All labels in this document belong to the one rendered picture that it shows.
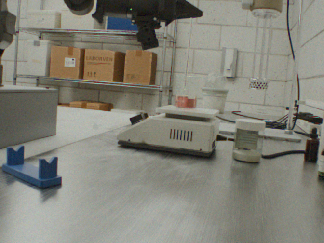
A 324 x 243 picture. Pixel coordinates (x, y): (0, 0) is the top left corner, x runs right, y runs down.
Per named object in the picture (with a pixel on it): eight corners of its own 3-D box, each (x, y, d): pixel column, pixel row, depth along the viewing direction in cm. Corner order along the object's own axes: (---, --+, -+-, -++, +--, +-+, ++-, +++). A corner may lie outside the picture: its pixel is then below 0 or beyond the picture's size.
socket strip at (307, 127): (308, 134, 119) (309, 122, 119) (293, 123, 158) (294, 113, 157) (324, 136, 118) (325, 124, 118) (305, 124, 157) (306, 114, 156)
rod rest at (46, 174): (1, 170, 48) (1, 145, 48) (21, 167, 51) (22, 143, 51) (41, 188, 42) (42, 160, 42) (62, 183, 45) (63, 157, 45)
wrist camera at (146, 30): (131, 18, 72) (128, 49, 73) (132, 11, 65) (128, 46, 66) (159, 21, 73) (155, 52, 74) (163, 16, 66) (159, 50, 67)
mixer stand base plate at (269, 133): (201, 130, 106) (201, 127, 106) (208, 124, 125) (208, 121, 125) (302, 142, 99) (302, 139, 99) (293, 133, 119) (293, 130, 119)
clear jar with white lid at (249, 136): (263, 164, 67) (269, 123, 66) (233, 161, 67) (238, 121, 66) (257, 157, 73) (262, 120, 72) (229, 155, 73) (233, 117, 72)
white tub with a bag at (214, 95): (228, 114, 174) (233, 72, 171) (200, 112, 174) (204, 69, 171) (223, 112, 188) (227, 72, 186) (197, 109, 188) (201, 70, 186)
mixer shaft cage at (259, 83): (248, 88, 108) (255, 8, 105) (247, 88, 115) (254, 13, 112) (269, 90, 106) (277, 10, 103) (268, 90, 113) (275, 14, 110)
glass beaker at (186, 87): (202, 112, 75) (205, 74, 74) (188, 112, 70) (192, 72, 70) (179, 108, 78) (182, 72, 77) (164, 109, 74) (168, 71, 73)
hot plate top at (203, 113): (154, 112, 71) (154, 107, 71) (168, 108, 82) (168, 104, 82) (212, 118, 68) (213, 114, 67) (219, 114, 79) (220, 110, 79)
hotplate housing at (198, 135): (115, 145, 73) (117, 108, 72) (136, 137, 86) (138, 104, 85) (221, 160, 67) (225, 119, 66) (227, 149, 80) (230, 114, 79)
